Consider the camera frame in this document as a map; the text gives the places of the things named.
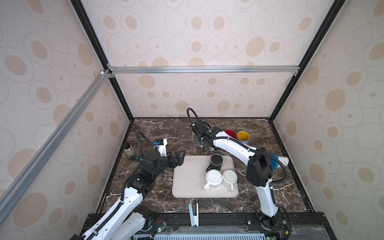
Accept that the blue white plastic bottle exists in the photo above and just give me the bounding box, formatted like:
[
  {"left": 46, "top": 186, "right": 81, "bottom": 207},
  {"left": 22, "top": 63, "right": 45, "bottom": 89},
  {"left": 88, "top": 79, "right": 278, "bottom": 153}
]
[{"left": 271, "top": 155, "right": 289, "bottom": 170}]

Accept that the small black mug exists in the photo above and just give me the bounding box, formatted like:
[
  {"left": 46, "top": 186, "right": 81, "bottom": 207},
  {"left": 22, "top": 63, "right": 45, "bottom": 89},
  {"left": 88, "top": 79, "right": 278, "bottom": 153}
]
[{"left": 206, "top": 154, "right": 224, "bottom": 172}]

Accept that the blue butterfly mug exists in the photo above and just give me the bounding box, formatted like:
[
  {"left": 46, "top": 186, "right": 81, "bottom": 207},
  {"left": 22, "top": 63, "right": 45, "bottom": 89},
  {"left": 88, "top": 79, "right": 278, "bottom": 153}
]
[{"left": 237, "top": 131, "right": 251, "bottom": 145}]

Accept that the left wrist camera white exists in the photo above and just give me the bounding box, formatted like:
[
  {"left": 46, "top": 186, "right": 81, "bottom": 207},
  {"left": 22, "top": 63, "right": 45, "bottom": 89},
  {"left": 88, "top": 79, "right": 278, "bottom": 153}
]
[{"left": 154, "top": 139, "right": 168, "bottom": 157}]

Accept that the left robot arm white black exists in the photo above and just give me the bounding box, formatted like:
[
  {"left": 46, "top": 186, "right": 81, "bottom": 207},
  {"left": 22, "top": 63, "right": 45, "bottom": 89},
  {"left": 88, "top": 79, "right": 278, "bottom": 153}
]
[{"left": 71, "top": 130, "right": 186, "bottom": 240}]

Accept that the plain white mug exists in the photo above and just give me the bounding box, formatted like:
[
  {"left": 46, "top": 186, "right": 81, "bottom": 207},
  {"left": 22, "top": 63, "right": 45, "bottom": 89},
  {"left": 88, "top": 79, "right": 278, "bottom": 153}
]
[{"left": 222, "top": 170, "right": 238, "bottom": 192}]

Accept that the white ribbed-base mug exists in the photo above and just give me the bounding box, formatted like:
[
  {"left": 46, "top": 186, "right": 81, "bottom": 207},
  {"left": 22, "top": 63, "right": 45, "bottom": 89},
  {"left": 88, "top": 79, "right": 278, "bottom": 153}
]
[{"left": 204, "top": 169, "right": 223, "bottom": 191}]

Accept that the left diagonal aluminium bar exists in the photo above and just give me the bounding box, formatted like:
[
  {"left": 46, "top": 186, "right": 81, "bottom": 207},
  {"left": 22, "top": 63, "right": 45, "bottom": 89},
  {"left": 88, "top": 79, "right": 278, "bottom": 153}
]
[{"left": 0, "top": 69, "right": 112, "bottom": 226}]

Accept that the horizontal aluminium frame bar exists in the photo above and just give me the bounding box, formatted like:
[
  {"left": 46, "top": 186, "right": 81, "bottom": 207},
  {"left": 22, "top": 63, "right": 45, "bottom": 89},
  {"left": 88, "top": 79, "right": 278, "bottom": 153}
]
[{"left": 101, "top": 65, "right": 300, "bottom": 77}]

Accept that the beige rectangular tray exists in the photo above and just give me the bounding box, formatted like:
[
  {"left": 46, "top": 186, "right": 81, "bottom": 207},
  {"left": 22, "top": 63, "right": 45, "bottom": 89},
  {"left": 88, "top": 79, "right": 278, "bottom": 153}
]
[{"left": 172, "top": 156, "right": 239, "bottom": 199}]

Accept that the black skull mug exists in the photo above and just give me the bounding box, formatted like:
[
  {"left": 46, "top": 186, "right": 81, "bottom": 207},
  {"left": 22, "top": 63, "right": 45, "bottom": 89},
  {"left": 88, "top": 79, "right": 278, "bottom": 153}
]
[{"left": 224, "top": 130, "right": 237, "bottom": 139}]

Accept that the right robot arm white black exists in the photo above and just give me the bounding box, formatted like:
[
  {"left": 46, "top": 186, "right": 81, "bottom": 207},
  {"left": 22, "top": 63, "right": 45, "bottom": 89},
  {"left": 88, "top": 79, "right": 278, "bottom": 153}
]
[{"left": 187, "top": 108, "right": 290, "bottom": 230}]

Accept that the white blue clip stand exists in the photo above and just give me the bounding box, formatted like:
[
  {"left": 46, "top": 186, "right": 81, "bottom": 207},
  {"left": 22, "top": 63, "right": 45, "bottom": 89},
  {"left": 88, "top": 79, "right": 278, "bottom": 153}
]
[{"left": 189, "top": 203, "right": 199, "bottom": 227}]

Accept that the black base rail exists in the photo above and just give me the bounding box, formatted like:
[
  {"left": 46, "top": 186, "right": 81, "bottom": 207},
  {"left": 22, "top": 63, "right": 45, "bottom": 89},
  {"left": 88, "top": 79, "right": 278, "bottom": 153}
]
[{"left": 77, "top": 211, "right": 337, "bottom": 240}]

